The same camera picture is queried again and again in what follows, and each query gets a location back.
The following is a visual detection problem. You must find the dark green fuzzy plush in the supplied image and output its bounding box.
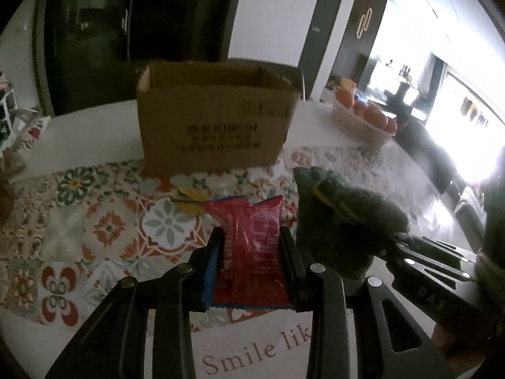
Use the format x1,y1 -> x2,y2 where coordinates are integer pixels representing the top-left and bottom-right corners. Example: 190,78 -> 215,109
293,166 -> 410,280

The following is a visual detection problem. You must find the red snack packet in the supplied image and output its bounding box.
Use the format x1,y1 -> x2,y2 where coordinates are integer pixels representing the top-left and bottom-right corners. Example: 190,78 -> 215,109
205,196 -> 291,309

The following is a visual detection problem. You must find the yellow small soft item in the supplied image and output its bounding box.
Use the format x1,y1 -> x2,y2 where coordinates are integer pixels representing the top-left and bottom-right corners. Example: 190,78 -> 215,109
170,188 -> 211,216

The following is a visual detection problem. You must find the patterned table runner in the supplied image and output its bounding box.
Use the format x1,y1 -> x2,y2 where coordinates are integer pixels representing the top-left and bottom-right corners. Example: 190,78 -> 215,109
1,146 -> 451,331

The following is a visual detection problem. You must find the dark dining chair right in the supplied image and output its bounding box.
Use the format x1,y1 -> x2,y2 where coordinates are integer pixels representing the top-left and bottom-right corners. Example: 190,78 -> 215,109
395,121 -> 466,195

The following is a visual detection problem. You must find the white basket of oranges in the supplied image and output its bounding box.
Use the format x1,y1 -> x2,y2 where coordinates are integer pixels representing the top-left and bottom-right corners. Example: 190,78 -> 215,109
332,87 -> 398,151

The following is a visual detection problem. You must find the brown cardboard box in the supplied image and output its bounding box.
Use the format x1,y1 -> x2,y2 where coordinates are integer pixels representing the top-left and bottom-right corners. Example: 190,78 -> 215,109
136,61 -> 300,177

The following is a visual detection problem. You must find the crumpled patterned cloth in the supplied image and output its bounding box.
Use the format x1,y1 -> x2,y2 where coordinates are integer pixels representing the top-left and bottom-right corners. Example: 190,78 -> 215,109
1,116 -> 51,177

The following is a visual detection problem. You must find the white shoe rack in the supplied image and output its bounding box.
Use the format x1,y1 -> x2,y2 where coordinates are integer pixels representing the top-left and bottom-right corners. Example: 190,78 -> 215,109
0,81 -> 21,142

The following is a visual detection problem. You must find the dark hallway door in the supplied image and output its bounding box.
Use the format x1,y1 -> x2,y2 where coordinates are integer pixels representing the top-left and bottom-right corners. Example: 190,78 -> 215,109
298,0 -> 342,100

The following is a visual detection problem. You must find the dark glass sliding door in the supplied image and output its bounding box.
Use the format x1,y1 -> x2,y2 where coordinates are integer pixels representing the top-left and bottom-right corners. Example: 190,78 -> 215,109
33,0 -> 238,117

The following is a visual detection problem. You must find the gold wall ornament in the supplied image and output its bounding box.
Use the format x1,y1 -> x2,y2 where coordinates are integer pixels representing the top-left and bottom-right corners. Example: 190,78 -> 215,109
356,7 -> 373,39

